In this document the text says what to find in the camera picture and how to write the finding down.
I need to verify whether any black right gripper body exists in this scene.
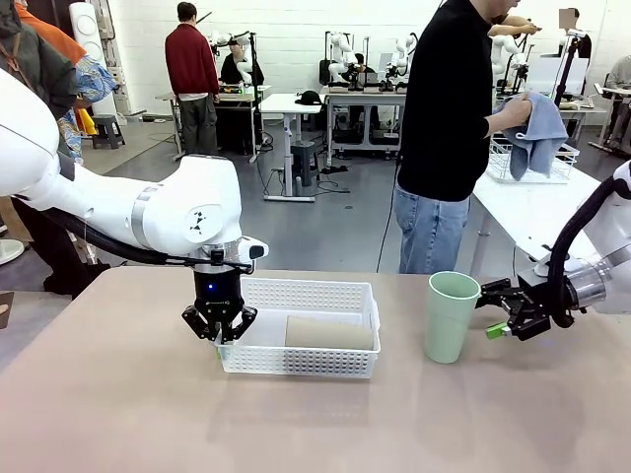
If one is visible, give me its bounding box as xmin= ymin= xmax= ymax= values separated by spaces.
xmin=512 ymin=269 xmax=552 ymax=341

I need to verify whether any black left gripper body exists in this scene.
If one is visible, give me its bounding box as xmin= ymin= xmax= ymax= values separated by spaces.
xmin=190 ymin=268 xmax=247 ymax=324

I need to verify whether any mint green cup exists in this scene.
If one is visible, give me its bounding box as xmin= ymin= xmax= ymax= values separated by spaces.
xmin=425 ymin=270 xmax=482 ymax=365

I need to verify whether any white perforated plastic basket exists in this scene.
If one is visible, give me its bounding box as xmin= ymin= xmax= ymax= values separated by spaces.
xmin=215 ymin=277 xmax=382 ymax=380

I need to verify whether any blue towel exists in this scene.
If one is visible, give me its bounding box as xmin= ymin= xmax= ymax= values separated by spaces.
xmin=492 ymin=91 xmax=569 ymax=182

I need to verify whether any person's right hand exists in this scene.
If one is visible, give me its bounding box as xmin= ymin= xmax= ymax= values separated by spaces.
xmin=498 ymin=95 xmax=533 ymax=130

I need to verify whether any white side table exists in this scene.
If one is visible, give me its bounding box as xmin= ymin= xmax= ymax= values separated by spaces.
xmin=470 ymin=167 xmax=631 ymax=277

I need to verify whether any grey plastic stool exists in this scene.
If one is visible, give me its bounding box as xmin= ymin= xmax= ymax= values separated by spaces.
xmin=91 ymin=114 xmax=126 ymax=150
xmin=289 ymin=140 xmax=319 ymax=187

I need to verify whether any brown board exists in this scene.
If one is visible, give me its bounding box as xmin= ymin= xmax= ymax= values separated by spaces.
xmin=0 ymin=291 xmax=16 ymax=330

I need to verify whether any wooden background table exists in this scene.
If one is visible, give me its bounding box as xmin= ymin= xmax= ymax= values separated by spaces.
xmin=155 ymin=84 xmax=272 ymax=164

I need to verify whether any white standing desk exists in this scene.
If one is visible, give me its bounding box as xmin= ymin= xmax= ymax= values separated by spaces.
xmin=258 ymin=92 xmax=324 ymax=203

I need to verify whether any person in black sweater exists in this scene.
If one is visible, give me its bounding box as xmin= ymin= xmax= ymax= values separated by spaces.
xmin=393 ymin=0 xmax=543 ymax=275

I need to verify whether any seated person in black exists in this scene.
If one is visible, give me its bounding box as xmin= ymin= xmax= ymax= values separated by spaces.
xmin=220 ymin=38 xmax=265 ymax=88

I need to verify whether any person in red sweater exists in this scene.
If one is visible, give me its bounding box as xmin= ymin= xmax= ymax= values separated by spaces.
xmin=165 ymin=1 xmax=221 ymax=157

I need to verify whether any white robot workbench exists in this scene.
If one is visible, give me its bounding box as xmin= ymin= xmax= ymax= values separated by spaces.
xmin=322 ymin=91 xmax=410 ymax=159

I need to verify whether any black tripod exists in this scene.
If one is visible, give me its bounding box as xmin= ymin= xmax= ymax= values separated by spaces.
xmin=551 ymin=29 xmax=593 ymax=107

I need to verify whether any person with face mask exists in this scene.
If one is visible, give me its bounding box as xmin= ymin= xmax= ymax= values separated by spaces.
xmin=604 ymin=53 xmax=631 ymax=149

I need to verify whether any blue patterned shirt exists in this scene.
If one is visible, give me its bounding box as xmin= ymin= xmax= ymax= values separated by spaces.
xmin=56 ymin=53 xmax=119 ymax=162

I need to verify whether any person in black jacket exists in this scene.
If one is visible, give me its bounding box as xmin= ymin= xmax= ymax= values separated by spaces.
xmin=559 ymin=7 xmax=593 ymax=60

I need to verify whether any person in grey vest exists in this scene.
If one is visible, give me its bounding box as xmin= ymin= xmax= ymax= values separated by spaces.
xmin=0 ymin=0 xmax=112 ymax=300

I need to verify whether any white tower appliance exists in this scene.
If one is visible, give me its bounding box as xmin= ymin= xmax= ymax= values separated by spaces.
xmin=67 ymin=1 xmax=120 ymax=117

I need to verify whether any mannequin in orange clothes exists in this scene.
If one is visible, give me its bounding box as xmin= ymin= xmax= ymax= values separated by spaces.
xmin=14 ymin=0 xmax=122 ymax=267

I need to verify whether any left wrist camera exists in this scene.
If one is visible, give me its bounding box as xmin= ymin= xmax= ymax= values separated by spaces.
xmin=240 ymin=236 xmax=270 ymax=262

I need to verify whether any black right arm hose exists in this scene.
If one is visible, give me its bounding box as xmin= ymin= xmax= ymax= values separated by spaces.
xmin=546 ymin=171 xmax=622 ymax=329

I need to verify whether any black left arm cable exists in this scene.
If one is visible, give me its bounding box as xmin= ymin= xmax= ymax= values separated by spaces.
xmin=14 ymin=194 xmax=255 ymax=275

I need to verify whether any white wire dish rack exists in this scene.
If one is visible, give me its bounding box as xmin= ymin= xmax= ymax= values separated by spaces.
xmin=487 ymin=137 xmax=581 ymax=186

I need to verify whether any black hanging cable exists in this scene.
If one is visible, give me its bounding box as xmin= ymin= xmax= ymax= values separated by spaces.
xmin=377 ymin=162 xmax=403 ymax=274

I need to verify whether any black floor cable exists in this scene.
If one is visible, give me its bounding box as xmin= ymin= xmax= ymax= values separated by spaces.
xmin=315 ymin=176 xmax=352 ymax=194

